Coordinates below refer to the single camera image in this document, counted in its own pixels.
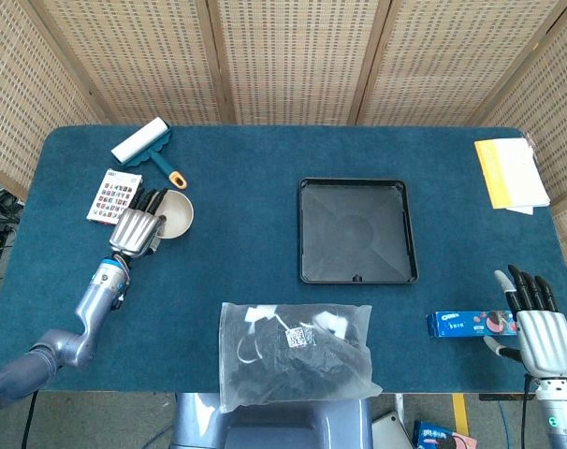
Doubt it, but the blue pink Oreo cookie box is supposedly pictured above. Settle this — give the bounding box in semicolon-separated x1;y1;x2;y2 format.
413;420;478;449

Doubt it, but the grey-blue robot torso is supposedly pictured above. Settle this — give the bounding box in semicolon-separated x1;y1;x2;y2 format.
169;391;374;449

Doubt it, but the grey flat floor device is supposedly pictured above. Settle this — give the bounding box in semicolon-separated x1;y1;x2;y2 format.
371;410;415;449

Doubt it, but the yellow and white booklet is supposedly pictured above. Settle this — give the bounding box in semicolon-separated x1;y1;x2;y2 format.
473;137;552;217

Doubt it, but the teal lint roller white roll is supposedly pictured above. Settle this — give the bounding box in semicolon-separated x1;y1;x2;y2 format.
110;116;189;191

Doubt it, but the beige round bowl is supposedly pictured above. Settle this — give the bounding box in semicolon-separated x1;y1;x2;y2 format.
153;188;196;241

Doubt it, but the colourful printed card box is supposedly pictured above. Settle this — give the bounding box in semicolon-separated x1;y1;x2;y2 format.
85;168;144;227

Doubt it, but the woven wooden folding screen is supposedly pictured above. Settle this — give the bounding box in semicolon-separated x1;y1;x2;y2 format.
0;0;567;263

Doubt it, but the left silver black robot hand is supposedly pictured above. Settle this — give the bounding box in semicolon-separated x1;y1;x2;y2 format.
108;187;170;261

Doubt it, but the blue carpet table cover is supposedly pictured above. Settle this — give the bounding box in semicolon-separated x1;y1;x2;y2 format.
0;124;567;395

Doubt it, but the clear bag with black garment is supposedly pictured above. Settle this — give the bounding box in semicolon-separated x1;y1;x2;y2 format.
218;301;385;414

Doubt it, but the black square plastic tray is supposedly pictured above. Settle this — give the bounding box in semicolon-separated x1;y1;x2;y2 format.
298;176;420;286

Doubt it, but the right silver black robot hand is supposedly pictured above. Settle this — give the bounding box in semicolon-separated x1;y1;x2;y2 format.
482;264;567;380

